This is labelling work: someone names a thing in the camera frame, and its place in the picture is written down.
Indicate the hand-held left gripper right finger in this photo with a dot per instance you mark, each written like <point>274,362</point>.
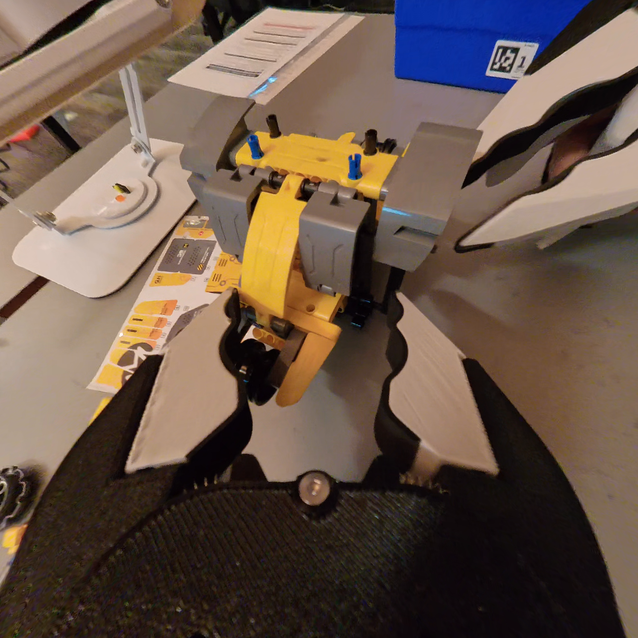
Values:
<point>438,398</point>

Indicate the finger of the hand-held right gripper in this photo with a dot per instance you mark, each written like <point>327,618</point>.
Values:
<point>558,79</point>
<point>563,204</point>

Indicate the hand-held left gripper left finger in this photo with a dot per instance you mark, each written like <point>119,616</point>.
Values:
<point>189,398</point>

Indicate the yellow grey building-block toy vehicle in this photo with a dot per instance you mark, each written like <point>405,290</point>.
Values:
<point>269,239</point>

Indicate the yellow grey sticker sheet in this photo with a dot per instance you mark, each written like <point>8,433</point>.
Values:
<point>149,309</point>

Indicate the blue plastic bin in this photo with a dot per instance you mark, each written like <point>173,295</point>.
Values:
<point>448,45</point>

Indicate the white monitor stand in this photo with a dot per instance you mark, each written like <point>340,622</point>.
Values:
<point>99,249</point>

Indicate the small black yellow toy part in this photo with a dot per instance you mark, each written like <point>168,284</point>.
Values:
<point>119,188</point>

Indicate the small yellow toy piece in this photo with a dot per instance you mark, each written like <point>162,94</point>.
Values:
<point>10,541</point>

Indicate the white printed paper sheet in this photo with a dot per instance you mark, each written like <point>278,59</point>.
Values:
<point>279,50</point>

